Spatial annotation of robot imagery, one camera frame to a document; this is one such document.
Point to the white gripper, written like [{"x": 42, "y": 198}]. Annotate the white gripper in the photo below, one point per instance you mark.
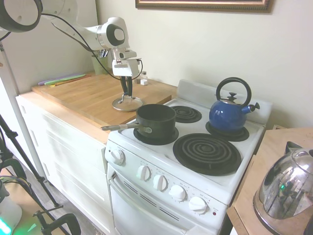
[{"x": 124, "y": 68}]

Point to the glass pot lid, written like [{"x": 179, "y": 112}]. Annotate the glass pot lid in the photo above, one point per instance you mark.
[{"x": 127, "y": 105}]

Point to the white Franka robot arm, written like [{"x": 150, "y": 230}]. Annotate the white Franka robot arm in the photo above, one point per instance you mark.
[{"x": 90, "y": 33}]

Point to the burner under pot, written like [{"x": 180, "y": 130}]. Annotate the burner under pot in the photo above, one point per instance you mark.
[{"x": 171, "y": 140}]

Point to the glass pepper shaker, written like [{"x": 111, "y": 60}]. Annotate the glass pepper shaker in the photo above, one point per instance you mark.
[{"x": 138, "y": 81}]

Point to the glass salt shaker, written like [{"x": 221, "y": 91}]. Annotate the glass salt shaker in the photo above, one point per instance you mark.
[{"x": 144, "y": 82}]

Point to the green utensil cup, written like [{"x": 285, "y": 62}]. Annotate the green utensil cup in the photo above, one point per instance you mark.
[{"x": 97, "y": 67}]

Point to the metal cutlery bundle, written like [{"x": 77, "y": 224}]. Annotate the metal cutlery bundle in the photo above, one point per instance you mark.
[{"x": 102, "y": 53}]

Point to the orange cutting mat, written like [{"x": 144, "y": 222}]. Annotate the orange cutting mat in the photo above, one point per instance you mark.
[{"x": 80, "y": 78}]

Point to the small black coil burner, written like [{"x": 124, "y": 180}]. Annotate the small black coil burner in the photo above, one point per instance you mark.
[{"x": 187, "y": 113}]

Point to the white stove knob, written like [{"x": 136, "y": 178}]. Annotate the white stove knob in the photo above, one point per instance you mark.
[
  {"x": 144, "y": 173},
  {"x": 198, "y": 205},
  {"x": 160, "y": 182},
  {"x": 177, "y": 193},
  {"x": 118, "y": 156}
]

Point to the green cutting mat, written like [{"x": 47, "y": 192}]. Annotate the green cutting mat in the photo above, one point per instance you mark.
[{"x": 52, "y": 83}]

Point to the colourful cutting boards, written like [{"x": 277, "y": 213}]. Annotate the colourful cutting boards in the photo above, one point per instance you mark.
[{"x": 49, "y": 81}]

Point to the white kitchen cabinet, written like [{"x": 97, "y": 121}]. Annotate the white kitchen cabinet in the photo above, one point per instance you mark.
[{"x": 68, "y": 159}]

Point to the large black coil burner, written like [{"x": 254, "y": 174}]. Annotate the large black coil burner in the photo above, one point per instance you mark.
[{"x": 206, "y": 154}]

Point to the white stand pole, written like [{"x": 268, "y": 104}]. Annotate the white stand pole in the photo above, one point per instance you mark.
[{"x": 22, "y": 117}]

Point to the gold framed painting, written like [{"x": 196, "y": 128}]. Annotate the gold framed painting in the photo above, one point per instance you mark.
[{"x": 203, "y": 4}]

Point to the white electric stove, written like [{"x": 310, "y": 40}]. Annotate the white electric stove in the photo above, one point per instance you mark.
[{"x": 146, "y": 195}]

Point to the burner under blue kettle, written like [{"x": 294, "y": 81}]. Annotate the burner under blue kettle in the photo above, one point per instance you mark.
[{"x": 242, "y": 135}]

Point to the black tripod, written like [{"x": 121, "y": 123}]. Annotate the black tripod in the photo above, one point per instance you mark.
[{"x": 24, "y": 156}]

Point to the black clamp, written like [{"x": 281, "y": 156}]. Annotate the black clamp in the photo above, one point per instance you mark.
[{"x": 61, "y": 221}]

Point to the white device with green light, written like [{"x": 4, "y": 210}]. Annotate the white device with green light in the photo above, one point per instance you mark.
[{"x": 11, "y": 213}]

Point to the shiny silver kettle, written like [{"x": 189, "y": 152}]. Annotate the shiny silver kettle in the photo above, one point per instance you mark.
[{"x": 286, "y": 186}]

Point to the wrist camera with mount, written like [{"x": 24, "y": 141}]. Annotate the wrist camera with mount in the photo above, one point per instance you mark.
[{"x": 129, "y": 54}]

